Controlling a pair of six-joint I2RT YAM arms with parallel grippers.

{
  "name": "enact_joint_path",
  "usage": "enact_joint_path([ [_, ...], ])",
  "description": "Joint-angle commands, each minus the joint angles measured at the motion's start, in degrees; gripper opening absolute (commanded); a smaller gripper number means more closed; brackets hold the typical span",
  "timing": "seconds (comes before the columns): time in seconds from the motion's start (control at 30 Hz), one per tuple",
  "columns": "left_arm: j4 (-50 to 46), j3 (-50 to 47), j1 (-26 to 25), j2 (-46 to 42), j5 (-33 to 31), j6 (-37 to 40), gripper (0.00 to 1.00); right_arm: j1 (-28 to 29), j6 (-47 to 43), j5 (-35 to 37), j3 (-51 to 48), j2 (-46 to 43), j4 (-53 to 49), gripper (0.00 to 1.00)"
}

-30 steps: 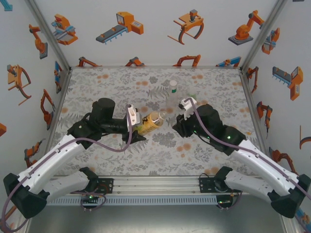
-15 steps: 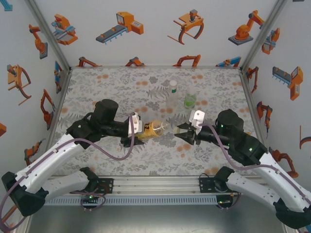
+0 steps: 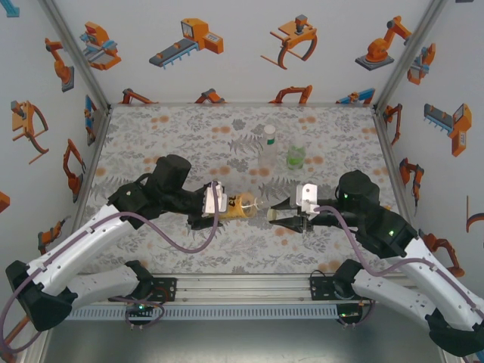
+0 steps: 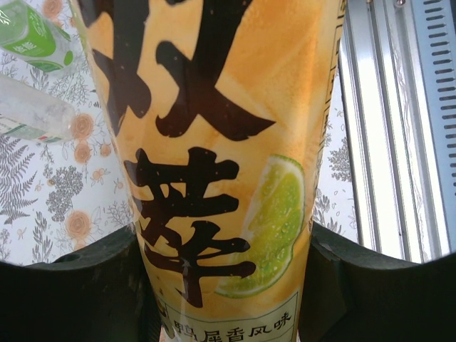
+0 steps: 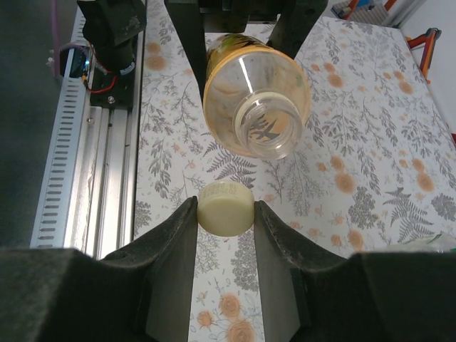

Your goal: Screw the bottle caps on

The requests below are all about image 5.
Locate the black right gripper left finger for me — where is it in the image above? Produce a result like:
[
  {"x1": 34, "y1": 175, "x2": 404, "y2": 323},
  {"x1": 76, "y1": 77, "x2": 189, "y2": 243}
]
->
[{"x1": 0, "y1": 197, "x2": 200, "y2": 342}]

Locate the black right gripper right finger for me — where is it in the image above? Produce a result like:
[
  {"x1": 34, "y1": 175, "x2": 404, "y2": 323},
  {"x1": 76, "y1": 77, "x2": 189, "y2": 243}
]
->
[{"x1": 254, "y1": 199, "x2": 456, "y2": 342}]

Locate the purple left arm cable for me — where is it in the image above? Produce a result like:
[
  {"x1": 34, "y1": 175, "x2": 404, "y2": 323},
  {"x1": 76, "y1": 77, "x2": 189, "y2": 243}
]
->
[{"x1": 45, "y1": 0, "x2": 92, "y2": 78}]

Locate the yellow label tea bottle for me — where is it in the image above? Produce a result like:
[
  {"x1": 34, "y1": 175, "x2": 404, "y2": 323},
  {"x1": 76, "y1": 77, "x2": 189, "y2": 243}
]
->
[{"x1": 202, "y1": 32, "x2": 312, "y2": 160}]

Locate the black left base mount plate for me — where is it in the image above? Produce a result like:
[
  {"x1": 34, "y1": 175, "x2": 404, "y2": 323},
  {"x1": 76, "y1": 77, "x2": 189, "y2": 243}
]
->
[{"x1": 88, "y1": 60, "x2": 139, "y2": 108}]

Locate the floral patterned table cover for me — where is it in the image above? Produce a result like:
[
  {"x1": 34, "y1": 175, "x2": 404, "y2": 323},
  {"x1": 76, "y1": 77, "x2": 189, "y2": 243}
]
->
[{"x1": 133, "y1": 0, "x2": 456, "y2": 342}]

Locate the slotted grey cable duct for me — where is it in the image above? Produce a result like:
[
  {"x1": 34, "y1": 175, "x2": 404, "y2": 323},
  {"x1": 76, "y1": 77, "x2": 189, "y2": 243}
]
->
[{"x1": 30, "y1": 14, "x2": 92, "y2": 250}]

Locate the aluminium frame post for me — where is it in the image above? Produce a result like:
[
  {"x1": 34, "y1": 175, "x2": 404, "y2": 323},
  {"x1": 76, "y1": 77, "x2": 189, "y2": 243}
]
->
[{"x1": 383, "y1": 0, "x2": 409, "y2": 29}]

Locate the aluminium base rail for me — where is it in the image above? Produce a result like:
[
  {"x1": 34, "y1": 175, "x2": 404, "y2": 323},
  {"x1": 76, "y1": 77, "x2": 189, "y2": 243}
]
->
[{"x1": 66, "y1": 24, "x2": 145, "y2": 259}]

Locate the small left controller board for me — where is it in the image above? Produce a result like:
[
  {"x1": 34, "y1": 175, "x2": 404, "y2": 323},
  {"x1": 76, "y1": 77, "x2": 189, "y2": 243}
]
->
[{"x1": 66, "y1": 46, "x2": 90, "y2": 81}]

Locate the cream yellow bottle cap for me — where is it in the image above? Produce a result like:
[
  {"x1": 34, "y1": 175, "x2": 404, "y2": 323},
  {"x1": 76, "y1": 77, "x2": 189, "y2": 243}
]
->
[{"x1": 196, "y1": 182, "x2": 256, "y2": 238}]

